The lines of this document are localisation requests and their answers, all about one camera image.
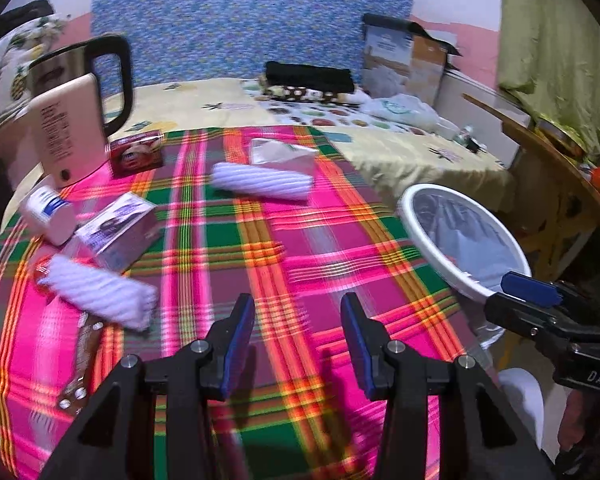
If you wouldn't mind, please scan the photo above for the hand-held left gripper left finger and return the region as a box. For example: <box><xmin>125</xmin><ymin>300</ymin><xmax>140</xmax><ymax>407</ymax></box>
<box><xmin>39</xmin><ymin>293</ymin><xmax>257</xmax><ymax>480</ymax></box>

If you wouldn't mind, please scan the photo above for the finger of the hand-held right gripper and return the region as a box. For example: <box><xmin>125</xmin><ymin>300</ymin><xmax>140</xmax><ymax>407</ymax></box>
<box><xmin>500</xmin><ymin>271</ymin><xmax>565</xmax><ymax>307</ymax></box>
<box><xmin>483</xmin><ymin>292</ymin><xmax>572</xmax><ymax>343</ymax></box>

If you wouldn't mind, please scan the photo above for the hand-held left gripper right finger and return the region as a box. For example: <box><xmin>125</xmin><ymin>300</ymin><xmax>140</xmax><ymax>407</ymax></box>
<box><xmin>340</xmin><ymin>292</ymin><xmax>556</xmax><ymax>480</ymax></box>

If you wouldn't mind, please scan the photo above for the round white bin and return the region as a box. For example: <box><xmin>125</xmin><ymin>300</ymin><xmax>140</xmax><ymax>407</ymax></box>
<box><xmin>397</xmin><ymin>183</ymin><xmax>532</xmax><ymax>351</ymax></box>

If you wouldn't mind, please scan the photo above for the white towel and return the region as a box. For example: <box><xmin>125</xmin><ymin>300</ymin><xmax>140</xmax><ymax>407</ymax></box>
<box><xmin>211</xmin><ymin>161</ymin><xmax>315</xmax><ymax>204</ymax></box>
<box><xmin>42</xmin><ymin>255</ymin><xmax>160</xmax><ymax>332</ymax></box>

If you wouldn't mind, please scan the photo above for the red drink can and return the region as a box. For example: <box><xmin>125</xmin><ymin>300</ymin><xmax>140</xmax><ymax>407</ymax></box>
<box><xmin>109</xmin><ymin>130</ymin><xmax>165</xmax><ymax>177</ymax></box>

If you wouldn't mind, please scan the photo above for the wooden table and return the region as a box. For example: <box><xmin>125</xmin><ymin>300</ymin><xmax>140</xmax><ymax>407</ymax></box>
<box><xmin>462</xmin><ymin>92</ymin><xmax>600</xmax><ymax>273</ymax></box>

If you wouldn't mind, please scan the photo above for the pink plaid blanket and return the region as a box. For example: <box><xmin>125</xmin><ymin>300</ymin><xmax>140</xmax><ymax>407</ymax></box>
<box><xmin>0</xmin><ymin>127</ymin><xmax>473</xmax><ymax>480</ymax></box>

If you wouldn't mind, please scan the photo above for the metal bowl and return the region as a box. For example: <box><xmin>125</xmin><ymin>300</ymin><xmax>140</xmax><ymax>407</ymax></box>
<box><xmin>535</xmin><ymin>117</ymin><xmax>588</xmax><ymax>157</ymax></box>

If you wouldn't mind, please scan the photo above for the purple and white carton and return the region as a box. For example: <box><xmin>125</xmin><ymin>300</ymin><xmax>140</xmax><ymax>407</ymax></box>
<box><xmin>62</xmin><ymin>192</ymin><xmax>163</xmax><ymax>272</ymax></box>

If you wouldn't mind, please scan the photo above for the yellow pineapple bed sheet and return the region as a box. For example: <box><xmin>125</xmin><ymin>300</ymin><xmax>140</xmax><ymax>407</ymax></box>
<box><xmin>100</xmin><ymin>77</ymin><xmax>513</xmax><ymax>211</ymax></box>

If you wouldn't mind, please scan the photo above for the clear tissue packet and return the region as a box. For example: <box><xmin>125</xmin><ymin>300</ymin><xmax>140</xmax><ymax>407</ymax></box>
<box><xmin>249</xmin><ymin>137</ymin><xmax>317</xmax><ymax>173</ymax></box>

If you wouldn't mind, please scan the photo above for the white plastic bag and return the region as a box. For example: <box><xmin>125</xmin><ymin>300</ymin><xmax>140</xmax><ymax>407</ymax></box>
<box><xmin>365</xmin><ymin>94</ymin><xmax>438</xmax><ymax>129</ymax></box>

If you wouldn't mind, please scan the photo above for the white fruit print cloth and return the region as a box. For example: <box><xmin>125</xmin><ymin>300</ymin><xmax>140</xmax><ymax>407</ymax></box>
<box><xmin>240</xmin><ymin>80</ymin><xmax>461</xmax><ymax>137</ymax></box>

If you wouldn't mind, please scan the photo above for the white jar blue label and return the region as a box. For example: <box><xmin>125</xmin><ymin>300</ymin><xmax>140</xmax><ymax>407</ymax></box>
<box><xmin>19</xmin><ymin>185</ymin><xmax>77</xmax><ymax>247</ymax></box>

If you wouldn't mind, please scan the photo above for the open cardboard box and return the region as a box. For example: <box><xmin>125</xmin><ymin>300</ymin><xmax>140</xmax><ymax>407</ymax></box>
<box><xmin>410</xmin><ymin>22</ymin><xmax>463</xmax><ymax>108</ymax></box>

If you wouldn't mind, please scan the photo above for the brown polka dot cloth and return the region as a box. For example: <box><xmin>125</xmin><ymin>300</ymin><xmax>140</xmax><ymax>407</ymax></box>
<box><xmin>260</xmin><ymin>85</ymin><xmax>353</xmax><ymax>104</ymax></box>

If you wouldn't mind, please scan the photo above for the green curtain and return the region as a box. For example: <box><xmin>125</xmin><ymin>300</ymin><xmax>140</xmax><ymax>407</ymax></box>
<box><xmin>497</xmin><ymin>0</ymin><xmax>600</xmax><ymax>157</ymax></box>

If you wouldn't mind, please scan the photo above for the black folded cloth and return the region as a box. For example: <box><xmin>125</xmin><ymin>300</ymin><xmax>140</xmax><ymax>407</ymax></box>
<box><xmin>264</xmin><ymin>61</ymin><xmax>356</xmax><ymax>93</ymax></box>

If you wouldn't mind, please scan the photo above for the steel and white electric kettle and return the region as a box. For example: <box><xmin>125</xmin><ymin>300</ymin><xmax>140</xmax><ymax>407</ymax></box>
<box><xmin>15</xmin><ymin>34</ymin><xmax>133</xmax><ymax>188</ymax></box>

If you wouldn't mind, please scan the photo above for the quilt package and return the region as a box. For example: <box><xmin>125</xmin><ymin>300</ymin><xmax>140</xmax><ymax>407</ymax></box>
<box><xmin>362</xmin><ymin>12</ymin><xmax>416</xmax><ymax>98</ymax></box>

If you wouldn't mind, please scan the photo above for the blue patterned headboard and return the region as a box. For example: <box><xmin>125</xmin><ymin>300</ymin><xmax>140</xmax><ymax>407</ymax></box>
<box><xmin>91</xmin><ymin>0</ymin><xmax>413</xmax><ymax>98</ymax></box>

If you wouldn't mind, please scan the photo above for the white pineapple print cloth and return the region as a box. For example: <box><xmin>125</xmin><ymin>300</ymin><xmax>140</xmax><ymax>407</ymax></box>
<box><xmin>0</xmin><ymin>15</ymin><xmax>73</xmax><ymax>133</ymax></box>

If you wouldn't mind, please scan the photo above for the dark cloth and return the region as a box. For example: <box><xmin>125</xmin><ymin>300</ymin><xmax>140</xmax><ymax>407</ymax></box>
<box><xmin>0</xmin><ymin>0</ymin><xmax>56</xmax><ymax>26</ymax></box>

